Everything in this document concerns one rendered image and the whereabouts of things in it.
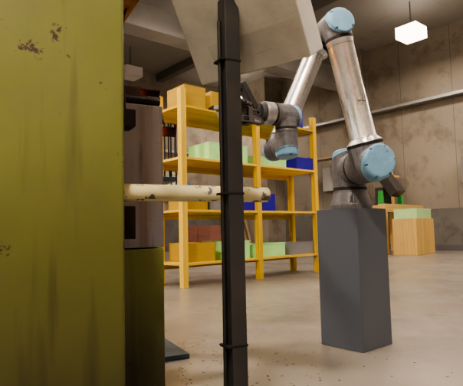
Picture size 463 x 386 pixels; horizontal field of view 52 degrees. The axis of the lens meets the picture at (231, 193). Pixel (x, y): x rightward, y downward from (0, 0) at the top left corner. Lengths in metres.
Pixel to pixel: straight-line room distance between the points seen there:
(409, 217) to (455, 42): 4.20
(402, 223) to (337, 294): 7.30
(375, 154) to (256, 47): 0.93
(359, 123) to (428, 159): 9.42
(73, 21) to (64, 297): 0.64
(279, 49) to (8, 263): 0.78
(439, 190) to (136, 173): 10.11
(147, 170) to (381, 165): 0.98
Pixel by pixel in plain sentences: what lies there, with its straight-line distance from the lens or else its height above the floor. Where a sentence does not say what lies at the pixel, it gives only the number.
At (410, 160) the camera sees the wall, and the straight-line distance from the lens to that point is 11.66.
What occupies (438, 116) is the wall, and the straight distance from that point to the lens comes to 11.48.
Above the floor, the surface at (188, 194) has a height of 0.61.
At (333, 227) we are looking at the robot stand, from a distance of 2.16.
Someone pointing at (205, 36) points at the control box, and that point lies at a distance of 1.31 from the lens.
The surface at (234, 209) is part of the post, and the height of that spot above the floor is 0.56.
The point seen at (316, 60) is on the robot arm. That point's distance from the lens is 2.21.
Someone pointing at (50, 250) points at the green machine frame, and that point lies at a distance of 1.14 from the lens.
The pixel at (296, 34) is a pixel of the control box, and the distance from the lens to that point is 1.18.
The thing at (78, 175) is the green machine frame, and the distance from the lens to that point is 1.16.
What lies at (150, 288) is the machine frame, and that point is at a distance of 1.50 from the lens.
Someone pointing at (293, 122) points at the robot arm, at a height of 0.94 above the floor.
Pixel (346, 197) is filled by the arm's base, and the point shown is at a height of 0.65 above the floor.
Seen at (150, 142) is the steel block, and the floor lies 0.80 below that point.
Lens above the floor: 0.51
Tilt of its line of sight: 5 degrees up
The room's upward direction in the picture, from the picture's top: 1 degrees counter-clockwise
